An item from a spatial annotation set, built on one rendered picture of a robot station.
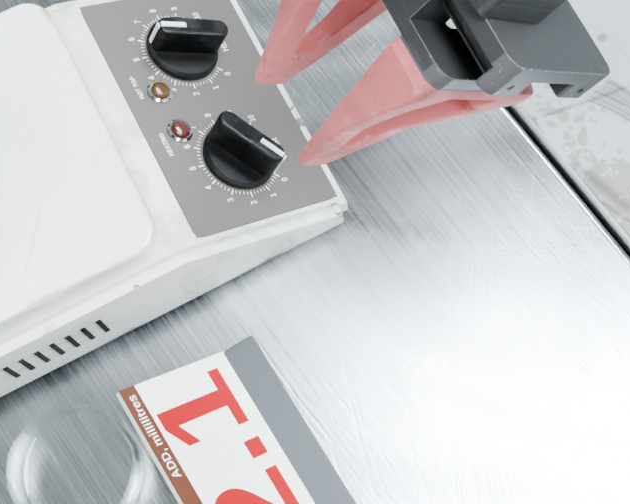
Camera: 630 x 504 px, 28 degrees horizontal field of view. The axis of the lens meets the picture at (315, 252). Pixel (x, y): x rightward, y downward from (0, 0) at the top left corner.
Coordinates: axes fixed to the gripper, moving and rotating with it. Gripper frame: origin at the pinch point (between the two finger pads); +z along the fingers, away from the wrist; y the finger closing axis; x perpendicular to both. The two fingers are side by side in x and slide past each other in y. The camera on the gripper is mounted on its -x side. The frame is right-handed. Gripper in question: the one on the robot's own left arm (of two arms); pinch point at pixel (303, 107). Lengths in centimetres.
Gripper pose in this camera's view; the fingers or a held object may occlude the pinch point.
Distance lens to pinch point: 45.0
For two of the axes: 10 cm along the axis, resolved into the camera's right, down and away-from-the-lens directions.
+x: 6.2, -0.8, 7.8
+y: 4.5, 8.6, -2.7
